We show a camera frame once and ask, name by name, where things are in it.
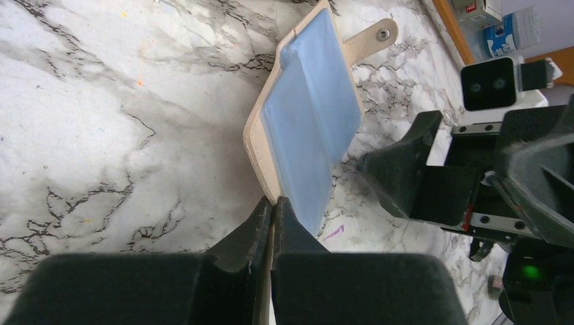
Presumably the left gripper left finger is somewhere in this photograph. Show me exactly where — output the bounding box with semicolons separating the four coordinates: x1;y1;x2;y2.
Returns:
6;198;273;324

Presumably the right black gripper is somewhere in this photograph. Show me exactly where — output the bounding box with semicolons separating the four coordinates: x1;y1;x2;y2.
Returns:
357;100;573;248

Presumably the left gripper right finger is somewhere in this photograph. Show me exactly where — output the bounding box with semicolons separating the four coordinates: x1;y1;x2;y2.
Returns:
271;197;467;324

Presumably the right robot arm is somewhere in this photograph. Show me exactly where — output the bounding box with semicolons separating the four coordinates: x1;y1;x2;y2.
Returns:
357;103;573;324

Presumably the wooden shelf rack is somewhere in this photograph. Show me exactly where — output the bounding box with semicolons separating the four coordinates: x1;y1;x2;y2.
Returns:
425;1;573;86

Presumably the grey box with red label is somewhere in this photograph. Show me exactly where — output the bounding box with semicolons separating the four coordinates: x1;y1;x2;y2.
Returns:
451;0;502;30

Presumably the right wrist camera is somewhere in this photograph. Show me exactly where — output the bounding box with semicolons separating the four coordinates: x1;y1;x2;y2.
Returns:
460;55;563;124

